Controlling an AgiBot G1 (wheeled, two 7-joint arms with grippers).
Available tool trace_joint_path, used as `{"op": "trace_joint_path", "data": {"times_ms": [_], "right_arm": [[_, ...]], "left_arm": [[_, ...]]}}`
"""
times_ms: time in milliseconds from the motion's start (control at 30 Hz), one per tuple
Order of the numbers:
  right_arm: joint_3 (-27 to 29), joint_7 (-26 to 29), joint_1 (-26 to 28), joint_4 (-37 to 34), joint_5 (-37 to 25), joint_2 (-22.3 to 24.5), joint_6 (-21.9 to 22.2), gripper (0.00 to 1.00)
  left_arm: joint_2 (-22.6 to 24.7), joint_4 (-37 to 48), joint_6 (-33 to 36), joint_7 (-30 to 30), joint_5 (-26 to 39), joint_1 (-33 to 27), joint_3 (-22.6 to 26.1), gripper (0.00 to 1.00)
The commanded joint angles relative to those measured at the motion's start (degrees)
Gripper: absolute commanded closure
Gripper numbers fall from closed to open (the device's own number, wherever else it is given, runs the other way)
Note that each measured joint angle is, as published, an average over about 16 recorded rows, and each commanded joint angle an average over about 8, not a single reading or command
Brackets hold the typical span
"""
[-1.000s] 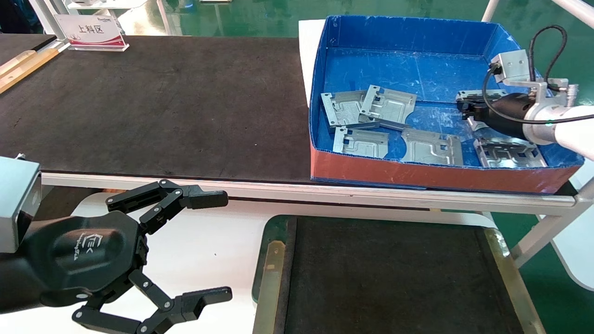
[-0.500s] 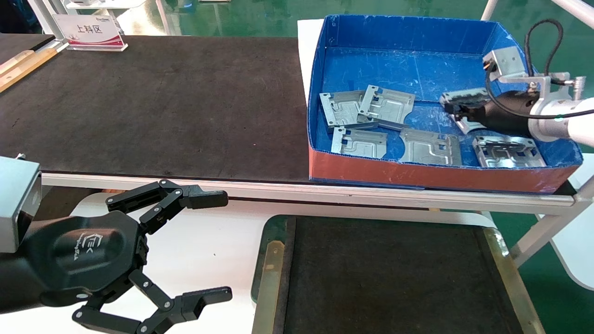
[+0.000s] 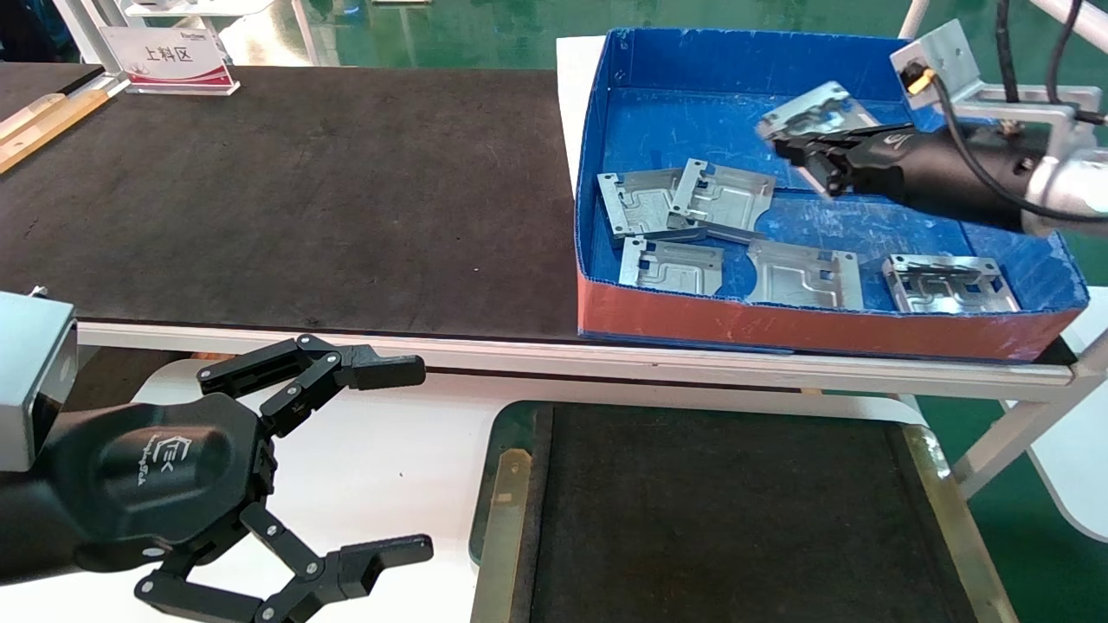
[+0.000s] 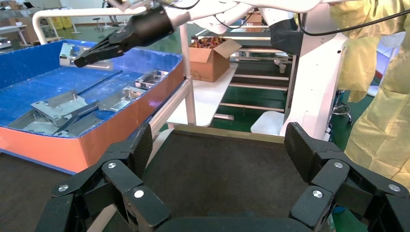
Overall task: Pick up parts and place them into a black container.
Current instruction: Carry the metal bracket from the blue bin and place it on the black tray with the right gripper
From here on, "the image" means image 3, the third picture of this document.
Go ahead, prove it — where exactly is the black tray container green rim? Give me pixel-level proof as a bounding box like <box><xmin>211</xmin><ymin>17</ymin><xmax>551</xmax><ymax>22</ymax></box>
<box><xmin>469</xmin><ymin>400</ymin><xmax>1021</xmax><ymax>623</ymax></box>

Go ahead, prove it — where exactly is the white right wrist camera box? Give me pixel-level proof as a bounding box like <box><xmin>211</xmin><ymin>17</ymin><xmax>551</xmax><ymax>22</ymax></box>
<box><xmin>890</xmin><ymin>19</ymin><xmax>982</xmax><ymax>111</ymax></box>

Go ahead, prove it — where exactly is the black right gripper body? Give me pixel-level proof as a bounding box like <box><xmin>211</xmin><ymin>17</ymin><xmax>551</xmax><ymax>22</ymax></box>
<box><xmin>844</xmin><ymin>124</ymin><xmax>1053</xmax><ymax>234</ymax></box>

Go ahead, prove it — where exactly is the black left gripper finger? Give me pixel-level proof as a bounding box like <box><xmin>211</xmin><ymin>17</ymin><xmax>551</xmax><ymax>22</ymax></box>
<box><xmin>134</xmin><ymin>502</ymin><xmax>434</xmax><ymax>623</ymax></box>
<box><xmin>197</xmin><ymin>335</ymin><xmax>427</xmax><ymax>438</ymax></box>

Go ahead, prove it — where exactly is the silver stamped metal part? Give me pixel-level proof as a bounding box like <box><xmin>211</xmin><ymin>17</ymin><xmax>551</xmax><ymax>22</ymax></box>
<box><xmin>619</xmin><ymin>238</ymin><xmax>725</xmax><ymax>297</ymax></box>
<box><xmin>667</xmin><ymin>158</ymin><xmax>776</xmax><ymax>245</ymax></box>
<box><xmin>746</xmin><ymin>240</ymin><xmax>864</xmax><ymax>311</ymax></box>
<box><xmin>597</xmin><ymin>169</ymin><xmax>706</xmax><ymax>241</ymax></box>
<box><xmin>756</xmin><ymin>80</ymin><xmax>879</xmax><ymax>196</ymax></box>
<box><xmin>881</xmin><ymin>254</ymin><xmax>1022</xmax><ymax>314</ymax></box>

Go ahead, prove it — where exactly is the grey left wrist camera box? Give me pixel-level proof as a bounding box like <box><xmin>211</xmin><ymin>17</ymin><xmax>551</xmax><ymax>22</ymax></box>
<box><xmin>0</xmin><ymin>290</ymin><xmax>79</xmax><ymax>472</ymax></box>

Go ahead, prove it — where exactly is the brass strip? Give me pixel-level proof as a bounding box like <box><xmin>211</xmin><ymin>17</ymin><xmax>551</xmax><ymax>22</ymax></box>
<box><xmin>472</xmin><ymin>448</ymin><xmax>533</xmax><ymax>623</ymax></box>

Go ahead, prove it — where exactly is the black cable with yellow tag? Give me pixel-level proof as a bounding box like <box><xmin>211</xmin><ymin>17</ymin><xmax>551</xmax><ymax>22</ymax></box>
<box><xmin>926</xmin><ymin>82</ymin><xmax>1108</xmax><ymax>224</ymax></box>

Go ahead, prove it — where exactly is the white table edge rail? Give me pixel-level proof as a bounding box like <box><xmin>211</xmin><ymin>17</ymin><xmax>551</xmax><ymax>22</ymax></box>
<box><xmin>76</xmin><ymin>322</ymin><xmax>1083</xmax><ymax>403</ymax></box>

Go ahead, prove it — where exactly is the white shelf board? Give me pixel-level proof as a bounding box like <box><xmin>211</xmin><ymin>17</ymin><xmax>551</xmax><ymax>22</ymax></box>
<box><xmin>126</xmin><ymin>0</ymin><xmax>274</xmax><ymax>18</ymax></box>

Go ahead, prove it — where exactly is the brown wooden strip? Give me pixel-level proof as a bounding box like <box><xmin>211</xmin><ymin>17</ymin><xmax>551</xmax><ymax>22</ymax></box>
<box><xmin>0</xmin><ymin>90</ymin><xmax>110</xmax><ymax>174</ymax></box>

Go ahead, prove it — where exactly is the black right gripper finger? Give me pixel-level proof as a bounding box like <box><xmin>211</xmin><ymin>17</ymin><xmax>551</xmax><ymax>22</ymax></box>
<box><xmin>770</xmin><ymin>125</ymin><xmax>910</xmax><ymax>165</ymax></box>
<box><xmin>805</xmin><ymin>156</ymin><xmax>858</xmax><ymax>198</ymax></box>

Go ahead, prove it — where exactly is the white metal frame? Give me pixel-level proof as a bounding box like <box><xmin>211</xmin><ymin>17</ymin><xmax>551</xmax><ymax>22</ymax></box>
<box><xmin>52</xmin><ymin>0</ymin><xmax>131</xmax><ymax>80</ymax></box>

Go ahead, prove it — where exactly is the blue cardboard box red front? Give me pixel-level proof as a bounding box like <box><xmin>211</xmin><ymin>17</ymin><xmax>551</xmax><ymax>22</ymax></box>
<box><xmin>574</xmin><ymin>28</ymin><xmax>1090</xmax><ymax>363</ymax></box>

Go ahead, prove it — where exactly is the white red sign plate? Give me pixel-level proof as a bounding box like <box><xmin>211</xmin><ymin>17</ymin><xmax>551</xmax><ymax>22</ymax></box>
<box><xmin>98</xmin><ymin>26</ymin><xmax>242</xmax><ymax>97</ymax></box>

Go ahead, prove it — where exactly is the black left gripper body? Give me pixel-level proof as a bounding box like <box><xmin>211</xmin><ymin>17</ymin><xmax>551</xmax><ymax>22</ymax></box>
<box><xmin>0</xmin><ymin>394</ymin><xmax>278</xmax><ymax>582</ymax></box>

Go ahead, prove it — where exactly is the white frame tube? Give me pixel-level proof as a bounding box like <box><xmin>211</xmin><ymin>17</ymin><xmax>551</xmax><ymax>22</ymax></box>
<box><xmin>1026</xmin><ymin>0</ymin><xmax>1108</xmax><ymax>55</ymax></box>

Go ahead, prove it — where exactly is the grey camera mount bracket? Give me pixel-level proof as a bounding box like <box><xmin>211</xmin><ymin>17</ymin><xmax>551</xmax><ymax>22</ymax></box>
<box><xmin>952</xmin><ymin>80</ymin><xmax>1105</xmax><ymax>131</ymax></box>

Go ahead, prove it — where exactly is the large black table mat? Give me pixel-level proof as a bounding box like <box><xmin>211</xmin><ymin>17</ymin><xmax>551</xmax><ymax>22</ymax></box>
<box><xmin>0</xmin><ymin>67</ymin><xmax>583</xmax><ymax>340</ymax></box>

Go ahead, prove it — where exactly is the white sheet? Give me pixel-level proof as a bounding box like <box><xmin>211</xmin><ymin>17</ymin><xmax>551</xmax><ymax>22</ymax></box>
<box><xmin>554</xmin><ymin>36</ymin><xmax>607</xmax><ymax>170</ymax></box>

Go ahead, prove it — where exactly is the light beige wooden strip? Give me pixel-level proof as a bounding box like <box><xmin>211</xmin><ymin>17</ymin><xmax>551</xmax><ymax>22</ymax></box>
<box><xmin>0</xmin><ymin>93</ymin><xmax>67</xmax><ymax>144</ymax></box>

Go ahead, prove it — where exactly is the white table leg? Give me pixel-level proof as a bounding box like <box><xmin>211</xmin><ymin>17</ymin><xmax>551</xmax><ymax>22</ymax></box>
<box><xmin>952</xmin><ymin>333</ymin><xmax>1108</xmax><ymax>500</ymax></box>

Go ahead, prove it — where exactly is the white frame post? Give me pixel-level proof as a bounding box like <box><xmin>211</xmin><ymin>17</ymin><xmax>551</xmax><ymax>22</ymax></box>
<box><xmin>898</xmin><ymin>0</ymin><xmax>932</xmax><ymax>41</ymax></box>

